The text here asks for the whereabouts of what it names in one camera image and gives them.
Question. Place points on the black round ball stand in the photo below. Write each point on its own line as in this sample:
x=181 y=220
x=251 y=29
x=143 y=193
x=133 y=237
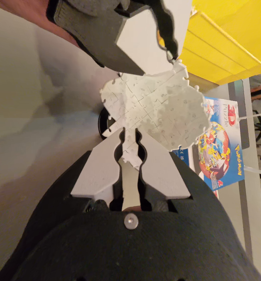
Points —
x=104 y=123

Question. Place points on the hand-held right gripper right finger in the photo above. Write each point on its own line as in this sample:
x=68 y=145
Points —
x=165 y=175

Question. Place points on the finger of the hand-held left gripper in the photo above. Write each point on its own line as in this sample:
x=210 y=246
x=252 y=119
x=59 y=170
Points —
x=141 y=44
x=181 y=17

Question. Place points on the partly built puzzle ball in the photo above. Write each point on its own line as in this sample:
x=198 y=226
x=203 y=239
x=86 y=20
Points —
x=161 y=109

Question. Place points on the blue puzzle box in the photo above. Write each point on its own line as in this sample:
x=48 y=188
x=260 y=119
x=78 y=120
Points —
x=222 y=153

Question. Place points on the white thin pole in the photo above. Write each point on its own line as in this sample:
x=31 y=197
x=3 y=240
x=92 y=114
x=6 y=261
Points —
x=255 y=116

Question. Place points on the yellow plastic bin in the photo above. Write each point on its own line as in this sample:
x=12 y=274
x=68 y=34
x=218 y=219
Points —
x=227 y=44

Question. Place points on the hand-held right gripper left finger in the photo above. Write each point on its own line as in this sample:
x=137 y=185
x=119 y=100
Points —
x=97 y=171

